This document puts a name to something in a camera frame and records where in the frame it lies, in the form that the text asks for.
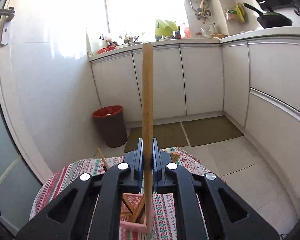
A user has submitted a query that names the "wooden chopstick one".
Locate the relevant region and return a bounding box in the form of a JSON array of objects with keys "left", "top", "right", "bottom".
[{"left": 97, "top": 147, "right": 109, "bottom": 172}]

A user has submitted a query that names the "left olive floor mat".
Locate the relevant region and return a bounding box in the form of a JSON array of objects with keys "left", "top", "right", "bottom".
[{"left": 124, "top": 122, "right": 189, "bottom": 153}]

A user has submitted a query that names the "olive floor mat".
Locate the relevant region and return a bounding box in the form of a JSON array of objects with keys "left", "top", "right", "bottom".
[
  {"left": 182, "top": 116, "right": 243, "bottom": 147},
  {"left": 124, "top": 122, "right": 189, "bottom": 153}
]

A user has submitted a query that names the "red brown trash bin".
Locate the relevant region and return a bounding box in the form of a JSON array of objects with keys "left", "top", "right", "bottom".
[{"left": 93, "top": 105, "right": 127, "bottom": 148}]

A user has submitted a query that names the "right olive floor mat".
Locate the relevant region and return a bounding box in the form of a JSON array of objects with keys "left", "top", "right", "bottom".
[{"left": 182, "top": 116, "right": 243, "bottom": 147}]

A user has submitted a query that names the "pink perforated utensil basket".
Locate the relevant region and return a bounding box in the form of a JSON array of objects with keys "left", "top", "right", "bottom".
[{"left": 120, "top": 193, "right": 148, "bottom": 233}]

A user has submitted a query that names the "patterned tablecloth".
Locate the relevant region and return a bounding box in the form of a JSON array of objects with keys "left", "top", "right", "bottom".
[{"left": 29, "top": 146, "right": 228, "bottom": 240}]

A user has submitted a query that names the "wooden chopstick six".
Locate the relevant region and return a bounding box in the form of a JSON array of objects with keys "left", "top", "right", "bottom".
[{"left": 142, "top": 43, "right": 153, "bottom": 235}]

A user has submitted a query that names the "red bowl on counter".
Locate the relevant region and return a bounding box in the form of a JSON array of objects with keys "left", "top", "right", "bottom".
[{"left": 97, "top": 46, "right": 115, "bottom": 54}]

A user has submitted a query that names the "glass sliding door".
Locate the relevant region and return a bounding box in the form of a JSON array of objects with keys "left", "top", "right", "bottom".
[{"left": 0, "top": 0, "right": 44, "bottom": 230}]

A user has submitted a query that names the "black wok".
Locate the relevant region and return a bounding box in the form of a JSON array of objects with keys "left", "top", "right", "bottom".
[{"left": 243, "top": 3, "right": 293, "bottom": 29}]

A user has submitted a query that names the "metal door handle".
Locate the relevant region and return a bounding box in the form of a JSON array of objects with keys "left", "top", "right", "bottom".
[{"left": 0, "top": 7, "right": 15, "bottom": 46}]

